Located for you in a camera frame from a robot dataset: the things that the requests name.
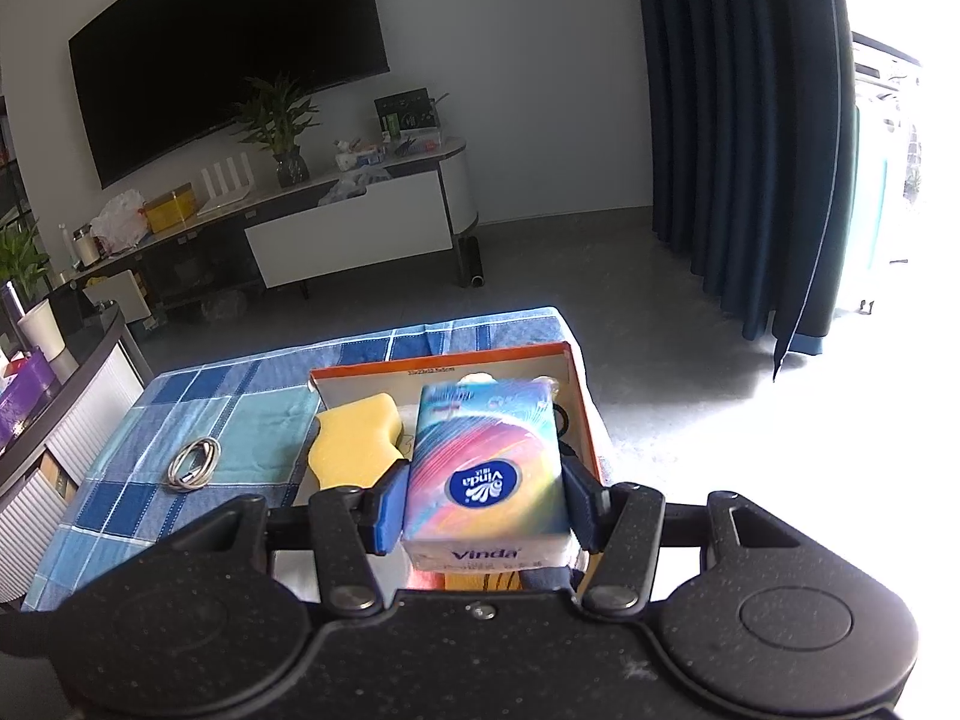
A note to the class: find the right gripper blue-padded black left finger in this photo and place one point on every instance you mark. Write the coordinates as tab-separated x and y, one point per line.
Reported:
354	532

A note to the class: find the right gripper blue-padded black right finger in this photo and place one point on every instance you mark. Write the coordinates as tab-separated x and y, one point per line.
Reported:
620	526

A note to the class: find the green yellow sponge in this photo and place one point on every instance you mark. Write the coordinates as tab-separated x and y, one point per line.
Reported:
356	443

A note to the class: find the colourful Vinda tissue pack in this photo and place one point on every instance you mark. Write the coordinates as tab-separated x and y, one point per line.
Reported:
486	487

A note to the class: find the dark grey sock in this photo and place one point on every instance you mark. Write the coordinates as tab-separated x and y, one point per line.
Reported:
551	579

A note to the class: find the yellow striped sock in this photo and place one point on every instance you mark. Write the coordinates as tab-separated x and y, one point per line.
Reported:
487	582

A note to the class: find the cream yellow scrunchie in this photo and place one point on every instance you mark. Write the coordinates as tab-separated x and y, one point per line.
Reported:
484	378

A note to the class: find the orange white cardboard box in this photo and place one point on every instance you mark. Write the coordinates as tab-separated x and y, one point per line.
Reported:
578	426

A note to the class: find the blue plaid tablecloth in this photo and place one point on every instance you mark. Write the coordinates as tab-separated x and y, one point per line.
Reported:
262	411

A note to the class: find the black roll on floor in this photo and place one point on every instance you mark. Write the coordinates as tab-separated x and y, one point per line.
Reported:
470	263

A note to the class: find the round black side table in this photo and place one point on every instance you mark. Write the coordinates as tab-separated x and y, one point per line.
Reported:
96	380

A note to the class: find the long white TV cabinet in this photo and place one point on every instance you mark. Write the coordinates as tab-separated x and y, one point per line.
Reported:
293	235

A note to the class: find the white router with antennas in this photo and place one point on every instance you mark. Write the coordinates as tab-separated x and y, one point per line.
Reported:
226	183

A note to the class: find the purple storage tray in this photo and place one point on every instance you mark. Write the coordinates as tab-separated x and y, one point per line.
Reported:
31	387

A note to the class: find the yellow box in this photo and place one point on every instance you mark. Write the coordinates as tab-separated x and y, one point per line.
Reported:
170	209

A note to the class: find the white paper cup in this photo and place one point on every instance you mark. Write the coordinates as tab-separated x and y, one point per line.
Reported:
41	331

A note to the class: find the white plastic bag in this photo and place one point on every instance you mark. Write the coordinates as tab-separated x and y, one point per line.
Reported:
122	223

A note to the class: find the dark blue curtain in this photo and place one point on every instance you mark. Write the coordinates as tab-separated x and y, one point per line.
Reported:
753	147

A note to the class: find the bamboo plant in vase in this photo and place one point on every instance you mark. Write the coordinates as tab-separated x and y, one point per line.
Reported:
273	117

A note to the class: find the green picture box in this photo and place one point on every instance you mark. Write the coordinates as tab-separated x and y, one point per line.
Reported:
402	113

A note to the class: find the green leafy potted plant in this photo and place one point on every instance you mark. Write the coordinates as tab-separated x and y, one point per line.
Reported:
22	261

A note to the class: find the large black television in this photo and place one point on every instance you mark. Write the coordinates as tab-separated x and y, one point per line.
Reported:
154	75

